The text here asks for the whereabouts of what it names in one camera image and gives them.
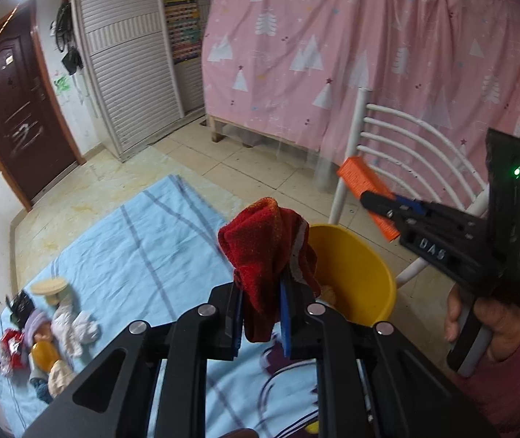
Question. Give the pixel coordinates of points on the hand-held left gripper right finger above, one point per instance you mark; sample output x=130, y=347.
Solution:
x=287, y=324

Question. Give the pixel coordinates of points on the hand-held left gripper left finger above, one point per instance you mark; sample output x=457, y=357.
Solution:
x=238, y=324

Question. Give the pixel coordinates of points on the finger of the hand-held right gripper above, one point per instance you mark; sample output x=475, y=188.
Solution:
x=380, y=203
x=415, y=206

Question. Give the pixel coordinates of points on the yellow plastic basin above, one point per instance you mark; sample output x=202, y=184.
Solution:
x=355, y=278

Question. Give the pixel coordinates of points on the red cloth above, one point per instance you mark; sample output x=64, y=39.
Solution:
x=260, y=246

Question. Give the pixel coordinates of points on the purple knit sock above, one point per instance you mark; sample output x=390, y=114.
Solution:
x=37, y=324

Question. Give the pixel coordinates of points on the person's right forearm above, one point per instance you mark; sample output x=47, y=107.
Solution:
x=510, y=388

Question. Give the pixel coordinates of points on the person's right hand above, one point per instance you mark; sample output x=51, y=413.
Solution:
x=508, y=328

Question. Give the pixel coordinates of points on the white metal chair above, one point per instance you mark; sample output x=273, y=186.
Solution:
x=406, y=137

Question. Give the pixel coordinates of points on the light blue checked blanket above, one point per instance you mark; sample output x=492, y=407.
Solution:
x=150, y=246

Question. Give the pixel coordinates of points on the white crumpled sock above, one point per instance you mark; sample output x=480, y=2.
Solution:
x=77, y=328

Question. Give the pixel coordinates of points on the pink tree-print curtain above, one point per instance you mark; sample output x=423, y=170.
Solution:
x=369, y=41

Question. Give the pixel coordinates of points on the cream knit sock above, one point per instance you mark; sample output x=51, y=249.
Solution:
x=61, y=376

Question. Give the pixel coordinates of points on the beige round stand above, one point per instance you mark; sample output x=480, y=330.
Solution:
x=49, y=287

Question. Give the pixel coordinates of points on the orange plastic bottle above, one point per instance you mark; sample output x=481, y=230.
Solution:
x=44, y=355

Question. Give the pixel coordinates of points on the blue cloth piece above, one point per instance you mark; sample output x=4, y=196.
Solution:
x=41, y=390

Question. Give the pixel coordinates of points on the black crumpled wrapper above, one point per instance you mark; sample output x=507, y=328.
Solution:
x=20, y=308

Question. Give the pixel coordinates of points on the red snack packet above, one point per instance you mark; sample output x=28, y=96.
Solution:
x=10, y=349

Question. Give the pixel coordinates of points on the colourful chart poster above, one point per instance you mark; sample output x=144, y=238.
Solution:
x=182, y=29

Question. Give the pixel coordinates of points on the white louvered wardrobe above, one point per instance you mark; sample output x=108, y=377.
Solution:
x=123, y=54

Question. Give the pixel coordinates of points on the dark brown door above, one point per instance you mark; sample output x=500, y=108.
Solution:
x=18, y=109

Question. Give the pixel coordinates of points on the black hanging bags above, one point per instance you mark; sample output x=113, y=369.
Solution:
x=72, y=60

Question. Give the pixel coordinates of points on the wooden bed frame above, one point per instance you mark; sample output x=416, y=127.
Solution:
x=217, y=128

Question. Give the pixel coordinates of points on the green wall sticker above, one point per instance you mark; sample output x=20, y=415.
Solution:
x=62, y=84

